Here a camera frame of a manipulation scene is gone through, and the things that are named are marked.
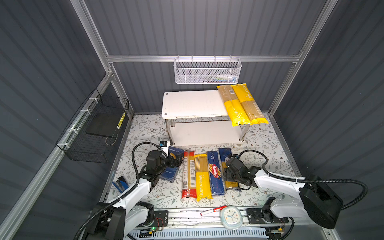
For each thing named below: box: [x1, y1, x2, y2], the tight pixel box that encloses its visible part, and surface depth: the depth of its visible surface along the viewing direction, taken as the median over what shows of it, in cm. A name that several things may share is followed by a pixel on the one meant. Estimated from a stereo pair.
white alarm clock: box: [220, 205, 243, 231], surface depth 73 cm
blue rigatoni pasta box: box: [159, 146, 185, 183], surface depth 82 cm
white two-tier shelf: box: [161, 90, 250, 146], surface depth 85 cm
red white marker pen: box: [200, 205, 228, 216], surface depth 77 cm
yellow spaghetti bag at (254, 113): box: [231, 83, 269, 126], surface depth 75 cm
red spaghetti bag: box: [181, 151, 197, 199], surface depth 86 cm
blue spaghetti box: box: [207, 151, 225, 196], surface depth 86 cm
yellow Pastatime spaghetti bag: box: [194, 153, 214, 202], surface depth 86 cm
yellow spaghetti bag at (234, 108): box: [216, 84, 251, 127], surface depth 75 cm
